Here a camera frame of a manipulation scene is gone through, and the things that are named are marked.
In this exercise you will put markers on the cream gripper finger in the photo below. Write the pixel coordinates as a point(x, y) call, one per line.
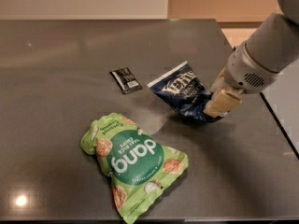
point(222, 101)
point(219, 83)

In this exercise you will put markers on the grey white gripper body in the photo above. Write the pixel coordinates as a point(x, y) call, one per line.
point(244, 69)

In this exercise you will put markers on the blue kettle chip bag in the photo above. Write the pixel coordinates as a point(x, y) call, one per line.
point(183, 91)

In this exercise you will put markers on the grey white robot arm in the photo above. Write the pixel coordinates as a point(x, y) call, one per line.
point(257, 62)

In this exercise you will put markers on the green dang rice chip bag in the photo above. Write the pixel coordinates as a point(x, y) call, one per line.
point(140, 168)

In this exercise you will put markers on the small black snack packet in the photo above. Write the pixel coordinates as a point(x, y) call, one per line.
point(126, 80)

